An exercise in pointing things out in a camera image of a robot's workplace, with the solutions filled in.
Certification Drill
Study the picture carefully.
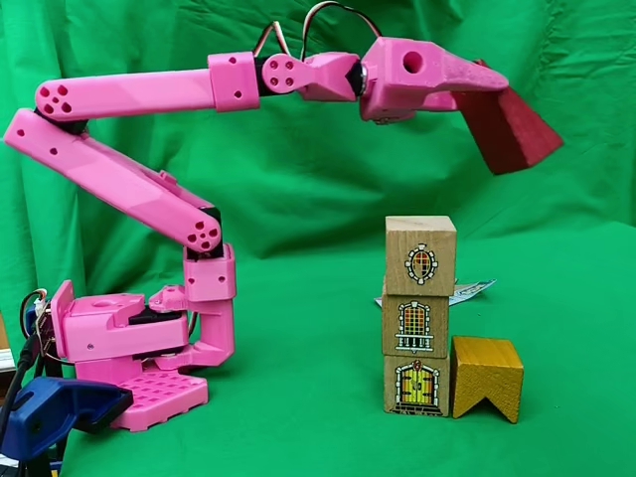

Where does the blue clamp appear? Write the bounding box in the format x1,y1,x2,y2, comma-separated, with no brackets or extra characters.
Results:
0,376,134,463

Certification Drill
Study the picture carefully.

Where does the black power cable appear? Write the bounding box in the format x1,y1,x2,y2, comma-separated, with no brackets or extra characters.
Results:
0,335,39,428

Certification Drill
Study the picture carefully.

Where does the red triangular wooden block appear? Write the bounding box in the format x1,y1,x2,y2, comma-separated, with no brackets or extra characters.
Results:
449,59,565,176

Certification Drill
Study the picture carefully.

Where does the controller board with wires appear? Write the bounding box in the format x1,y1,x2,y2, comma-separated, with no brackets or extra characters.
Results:
19,289,56,360

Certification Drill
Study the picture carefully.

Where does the white red black servo cable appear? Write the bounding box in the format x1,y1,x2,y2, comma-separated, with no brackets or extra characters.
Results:
252,22,292,59
300,1,384,61

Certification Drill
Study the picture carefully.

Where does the wooden block with door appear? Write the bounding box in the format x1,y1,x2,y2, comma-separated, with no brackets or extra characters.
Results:
383,355,452,417

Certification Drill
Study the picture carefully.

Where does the wooden block with oval window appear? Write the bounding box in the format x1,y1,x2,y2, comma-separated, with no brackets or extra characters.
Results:
386,216,458,298

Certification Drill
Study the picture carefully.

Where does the wooden block with balcony window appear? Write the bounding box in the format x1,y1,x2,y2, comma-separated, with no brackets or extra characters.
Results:
381,292,452,358

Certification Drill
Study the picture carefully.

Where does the yellow notched wooden block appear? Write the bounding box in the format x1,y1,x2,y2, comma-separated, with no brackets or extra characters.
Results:
450,336,526,425

